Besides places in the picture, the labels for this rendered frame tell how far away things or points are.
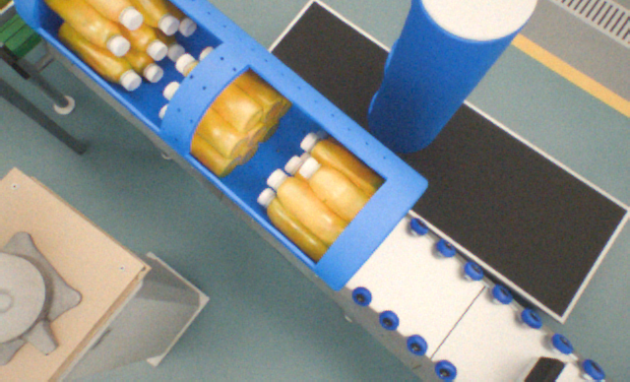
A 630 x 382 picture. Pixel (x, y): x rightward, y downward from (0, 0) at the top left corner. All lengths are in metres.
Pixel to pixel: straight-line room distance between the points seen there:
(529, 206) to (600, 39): 0.91
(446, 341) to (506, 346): 0.13
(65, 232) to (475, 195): 1.50
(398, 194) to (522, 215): 1.28
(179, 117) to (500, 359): 0.84
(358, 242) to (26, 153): 1.78
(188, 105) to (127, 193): 1.30
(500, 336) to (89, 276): 0.87
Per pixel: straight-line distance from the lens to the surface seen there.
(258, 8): 2.55
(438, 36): 1.39
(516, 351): 1.33
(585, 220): 2.32
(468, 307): 1.31
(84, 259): 1.18
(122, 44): 1.24
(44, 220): 1.21
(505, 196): 2.22
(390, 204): 0.97
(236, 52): 1.07
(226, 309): 2.18
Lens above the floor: 2.17
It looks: 75 degrees down
